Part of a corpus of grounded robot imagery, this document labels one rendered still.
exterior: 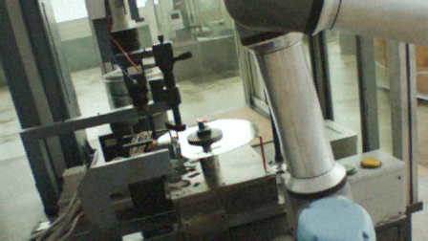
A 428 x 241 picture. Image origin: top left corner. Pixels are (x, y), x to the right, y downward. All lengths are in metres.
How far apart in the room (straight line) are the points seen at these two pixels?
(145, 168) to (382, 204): 0.59
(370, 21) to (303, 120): 0.22
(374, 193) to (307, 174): 0.31
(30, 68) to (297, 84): 1.18
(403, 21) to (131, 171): 0.71
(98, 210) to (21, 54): 0.80
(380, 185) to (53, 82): 1.25
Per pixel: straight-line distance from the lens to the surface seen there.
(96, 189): 1.02
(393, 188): 1.02
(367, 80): 1.08
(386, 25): 0.54
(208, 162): 1.17
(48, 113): 1.64
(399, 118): 1.03
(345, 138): 1.17
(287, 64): 0.65
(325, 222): 0.64
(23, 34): 1.62
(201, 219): 1.01
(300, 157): 0.70
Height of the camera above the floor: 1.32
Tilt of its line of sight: 16 degrees down
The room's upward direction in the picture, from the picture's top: 10 degrees counter-clockwise
